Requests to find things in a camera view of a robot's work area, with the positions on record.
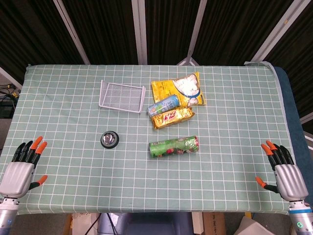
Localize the blue table pad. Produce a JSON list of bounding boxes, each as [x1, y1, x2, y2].
[[272, 66, 313, 206]]

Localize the black cable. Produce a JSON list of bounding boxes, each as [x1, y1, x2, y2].
[[82, 212, 102, 235]]

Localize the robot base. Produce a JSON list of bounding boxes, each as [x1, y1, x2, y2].
[[97, 211, 195, 235]]

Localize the white mesh tray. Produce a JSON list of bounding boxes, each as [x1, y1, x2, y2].
[[98, 79, 146, 114]]

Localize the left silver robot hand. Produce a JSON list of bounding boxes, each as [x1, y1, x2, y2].
[[0, 136, 48, 198]]

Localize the green checked tablecloth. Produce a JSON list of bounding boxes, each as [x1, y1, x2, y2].
[[0, 61, 297, 215]]

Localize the gold snack packet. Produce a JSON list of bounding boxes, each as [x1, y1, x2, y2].
[[150, 107, 195, 130]]

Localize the white partition frame post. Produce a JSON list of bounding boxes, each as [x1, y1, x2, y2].
[[52, 0, 90, 65], [177, 0, 209, 66], [244, 0, 306, 66], [131, 0, 148, 65]]

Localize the blue drink can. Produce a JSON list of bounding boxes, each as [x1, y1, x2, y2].
[[147, 94, 181, 117]]

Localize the yellow candy bag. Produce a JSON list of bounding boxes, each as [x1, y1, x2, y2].
[[151, 71, 207, 107]]

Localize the green snack tube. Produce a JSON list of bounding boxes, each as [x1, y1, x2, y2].
[[149, 136, 200, 159]]

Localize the cardboard box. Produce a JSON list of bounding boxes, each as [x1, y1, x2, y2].
[[202, 211, 226, 235]]

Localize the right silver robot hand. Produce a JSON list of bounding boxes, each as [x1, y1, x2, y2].
[[255, 140, 309, 202]]

